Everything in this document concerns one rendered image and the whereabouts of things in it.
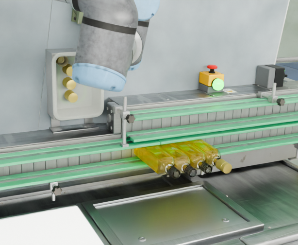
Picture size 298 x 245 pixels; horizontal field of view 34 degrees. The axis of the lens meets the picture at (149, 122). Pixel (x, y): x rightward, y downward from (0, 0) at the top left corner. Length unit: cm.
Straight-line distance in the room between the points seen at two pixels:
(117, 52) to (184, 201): 76
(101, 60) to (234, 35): 104
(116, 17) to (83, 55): 10
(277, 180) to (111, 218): 73
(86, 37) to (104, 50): 5
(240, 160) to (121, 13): 112
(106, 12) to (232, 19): 102
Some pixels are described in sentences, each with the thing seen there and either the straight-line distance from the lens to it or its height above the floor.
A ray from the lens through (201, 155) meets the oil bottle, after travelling 160.
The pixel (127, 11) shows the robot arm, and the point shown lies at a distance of 101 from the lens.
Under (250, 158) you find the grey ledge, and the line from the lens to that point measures 201.
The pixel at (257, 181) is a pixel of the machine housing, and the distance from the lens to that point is 192.
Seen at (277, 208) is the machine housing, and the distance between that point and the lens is 174.
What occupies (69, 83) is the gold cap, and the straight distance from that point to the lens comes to 163.
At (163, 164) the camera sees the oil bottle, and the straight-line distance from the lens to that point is 153.
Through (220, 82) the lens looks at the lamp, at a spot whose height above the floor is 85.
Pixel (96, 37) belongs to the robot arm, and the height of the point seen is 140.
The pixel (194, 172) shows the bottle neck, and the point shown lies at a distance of 155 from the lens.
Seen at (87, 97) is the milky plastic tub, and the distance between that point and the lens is 171.
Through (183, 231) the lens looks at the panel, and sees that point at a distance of 146.
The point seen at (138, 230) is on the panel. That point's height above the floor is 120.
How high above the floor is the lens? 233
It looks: 59 degrees down
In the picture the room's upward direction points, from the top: 124 degrees clockwise
